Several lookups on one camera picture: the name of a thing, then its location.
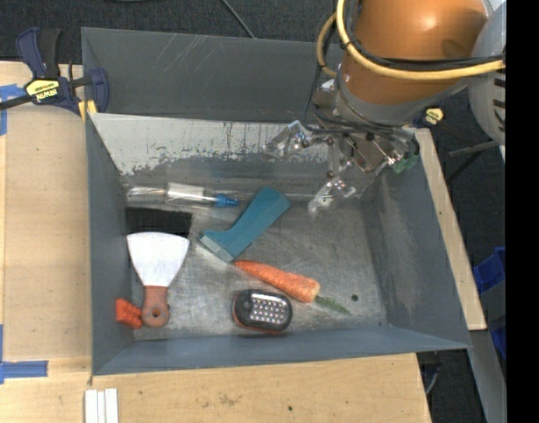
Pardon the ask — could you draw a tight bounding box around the clear syringe with blue tip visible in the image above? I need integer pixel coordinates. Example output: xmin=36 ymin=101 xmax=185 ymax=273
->
xmin=125 ymin=182 xmax=240 ymax=209

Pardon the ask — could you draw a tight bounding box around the black and orange work light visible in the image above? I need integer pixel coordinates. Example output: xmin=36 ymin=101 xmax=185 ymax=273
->
xmin=231 ymin=288 xmax=294 ymax=336

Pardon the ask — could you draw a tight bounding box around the orange toy carrot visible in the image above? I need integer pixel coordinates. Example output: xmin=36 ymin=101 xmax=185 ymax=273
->
xmin=233 ymin=259 xmax=352 ymax=317

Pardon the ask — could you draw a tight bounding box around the grey metal bin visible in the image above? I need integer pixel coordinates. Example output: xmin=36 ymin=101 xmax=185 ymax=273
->
xmin=79 ymin=26 xmax=474 ymax=376

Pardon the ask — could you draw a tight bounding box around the black flat block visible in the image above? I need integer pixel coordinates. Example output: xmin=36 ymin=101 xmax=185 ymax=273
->
xmin=125 ymin=206 xmax=194 ymax=239

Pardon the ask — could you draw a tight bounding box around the orange ribbed piece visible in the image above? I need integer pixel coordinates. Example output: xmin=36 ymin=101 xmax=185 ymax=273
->
xmin=114 ymin=297 xmax=144 ymax=330

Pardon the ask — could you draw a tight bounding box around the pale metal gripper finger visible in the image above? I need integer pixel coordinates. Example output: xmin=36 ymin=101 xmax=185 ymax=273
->
xmin=306 ymin=175 xmax=358 ymax=216
xmin=262 ymin=120 xmax=315 ymax=157

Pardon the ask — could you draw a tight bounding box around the white scraper with brown handle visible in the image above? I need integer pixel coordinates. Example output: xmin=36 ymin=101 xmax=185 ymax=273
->
xmin=125 ymin=231 xmax=192 ymax=330

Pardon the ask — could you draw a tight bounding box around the teal blue squeegee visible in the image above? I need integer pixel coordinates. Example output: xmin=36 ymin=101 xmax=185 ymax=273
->
xmin=198 ymin=185 xmax=293 ymax=264

